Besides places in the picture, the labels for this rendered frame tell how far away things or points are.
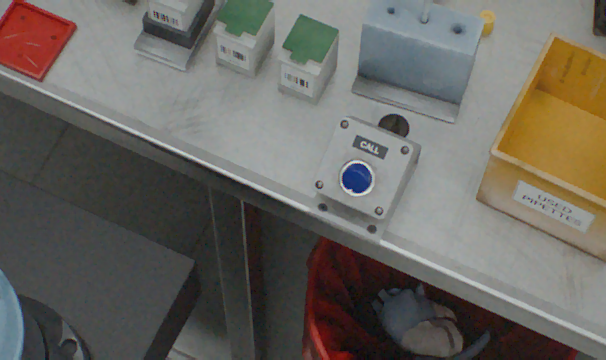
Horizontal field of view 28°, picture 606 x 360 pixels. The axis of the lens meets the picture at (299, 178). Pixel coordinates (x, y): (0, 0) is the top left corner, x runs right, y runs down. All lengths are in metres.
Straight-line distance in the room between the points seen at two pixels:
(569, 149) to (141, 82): 0.40
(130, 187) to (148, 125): 0.95
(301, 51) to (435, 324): 0.75
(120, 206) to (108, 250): 1.06
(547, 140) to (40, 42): 0.48
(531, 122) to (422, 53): 0.13
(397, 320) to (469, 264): 0.67
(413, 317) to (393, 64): 0.71
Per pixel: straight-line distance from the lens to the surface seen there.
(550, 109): 1.17
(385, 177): 1.05
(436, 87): 1.13
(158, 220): 2.06
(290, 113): 1.15
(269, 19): 1.13
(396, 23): 1.08
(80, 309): 1.01
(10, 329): 0.80
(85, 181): 2.11
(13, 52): 1.20
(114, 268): 1.01
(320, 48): 1.10
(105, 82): 1.17
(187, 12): 1.13
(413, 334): 1.76
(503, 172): 1.05
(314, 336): 1.52
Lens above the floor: 1.89
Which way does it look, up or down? 65 degrees down
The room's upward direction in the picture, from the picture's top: 2 degrees clockwise
